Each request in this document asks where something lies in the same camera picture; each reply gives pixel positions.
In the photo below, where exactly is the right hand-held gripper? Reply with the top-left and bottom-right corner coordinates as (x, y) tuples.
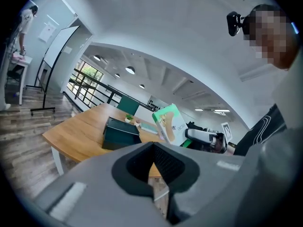
(184, 122), (234, 154)

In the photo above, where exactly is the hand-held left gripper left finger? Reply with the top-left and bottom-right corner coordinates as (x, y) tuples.
(33, 141), (167, 227)

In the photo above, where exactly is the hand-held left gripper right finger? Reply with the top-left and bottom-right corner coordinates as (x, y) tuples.
(153, 142), (260, 227)

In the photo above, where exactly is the white green box of bandages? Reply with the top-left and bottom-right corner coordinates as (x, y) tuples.
(151, 103), (190, 147)

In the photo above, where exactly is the dark green box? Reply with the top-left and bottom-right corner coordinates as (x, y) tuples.
(101, 116), (143, 151)

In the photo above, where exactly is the person's right forearm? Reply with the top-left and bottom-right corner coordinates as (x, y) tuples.
(232, 104), (287, 157)

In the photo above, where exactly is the teal flat box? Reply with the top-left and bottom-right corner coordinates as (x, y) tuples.
(140, 122), (159, 135)

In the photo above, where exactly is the shelf with dark bottles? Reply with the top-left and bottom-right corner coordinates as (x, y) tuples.
(146, 99), (164, 111)

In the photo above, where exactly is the green chair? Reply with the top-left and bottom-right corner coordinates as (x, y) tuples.
(116, 95), (141, 116)

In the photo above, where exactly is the person's grey shirt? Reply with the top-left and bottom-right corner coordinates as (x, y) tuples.
(246, 52), (303, 227)

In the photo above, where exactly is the black metal railing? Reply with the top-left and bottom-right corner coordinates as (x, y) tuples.
(67, 67), (152, 110)

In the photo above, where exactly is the person's head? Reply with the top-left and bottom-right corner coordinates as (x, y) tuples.
(242, 4), (299, 70)

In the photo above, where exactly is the white side desk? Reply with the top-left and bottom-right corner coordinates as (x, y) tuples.
(6, 54), (33, 106)

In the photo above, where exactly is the whiteboard on black stand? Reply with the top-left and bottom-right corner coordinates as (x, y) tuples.
(30, 25), (80, 116)

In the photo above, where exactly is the pink item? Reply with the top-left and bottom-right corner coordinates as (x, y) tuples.
(11, 51), (27, 61)

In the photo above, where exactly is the black head camera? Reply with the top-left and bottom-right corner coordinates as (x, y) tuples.
(226, 11), (246, 37)

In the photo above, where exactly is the white paper wall notice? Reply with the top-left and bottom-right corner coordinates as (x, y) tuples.
(38, 21), (57, 44)

